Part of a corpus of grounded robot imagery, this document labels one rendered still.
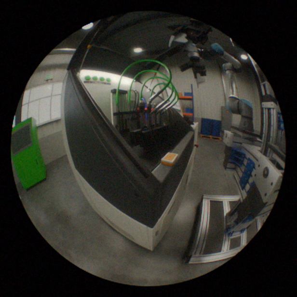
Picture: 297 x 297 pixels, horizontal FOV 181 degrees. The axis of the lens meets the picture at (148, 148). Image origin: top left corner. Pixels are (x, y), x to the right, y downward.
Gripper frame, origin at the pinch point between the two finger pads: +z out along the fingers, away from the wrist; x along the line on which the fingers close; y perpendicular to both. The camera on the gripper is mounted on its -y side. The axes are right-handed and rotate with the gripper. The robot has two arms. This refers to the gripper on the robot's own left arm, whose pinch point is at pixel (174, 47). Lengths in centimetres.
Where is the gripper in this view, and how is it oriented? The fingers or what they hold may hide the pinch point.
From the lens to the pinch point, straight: 41.7
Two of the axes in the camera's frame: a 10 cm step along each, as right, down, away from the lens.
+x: 6.6, -4.7, 5.8
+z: -3.7, 4.7, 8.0
